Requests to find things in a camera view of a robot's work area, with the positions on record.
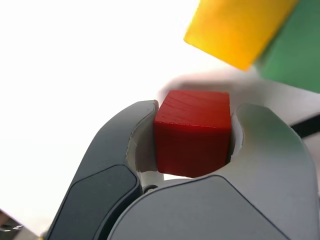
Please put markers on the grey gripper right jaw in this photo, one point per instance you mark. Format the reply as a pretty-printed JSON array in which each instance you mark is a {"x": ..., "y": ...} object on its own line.
[{"x": 270, "y": 155}]

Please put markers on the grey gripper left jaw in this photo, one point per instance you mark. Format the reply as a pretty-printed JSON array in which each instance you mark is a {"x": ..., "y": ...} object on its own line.
[{"x": 100, "y": 155}]

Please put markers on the red cube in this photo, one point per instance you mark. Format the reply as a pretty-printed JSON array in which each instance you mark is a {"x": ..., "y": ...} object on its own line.
[{"x": 192, "y": 140}]

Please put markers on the green cube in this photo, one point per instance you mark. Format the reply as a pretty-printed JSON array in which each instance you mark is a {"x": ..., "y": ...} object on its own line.
[{"x": 295, "y": 55}]

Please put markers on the yellow cube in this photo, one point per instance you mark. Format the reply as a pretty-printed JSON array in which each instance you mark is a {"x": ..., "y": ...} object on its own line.
[{"x": 235, "y": 32}]

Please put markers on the black tape square outline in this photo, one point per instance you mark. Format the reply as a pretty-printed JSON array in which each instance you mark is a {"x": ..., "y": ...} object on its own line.
[{"x": 307, "y": 127}]

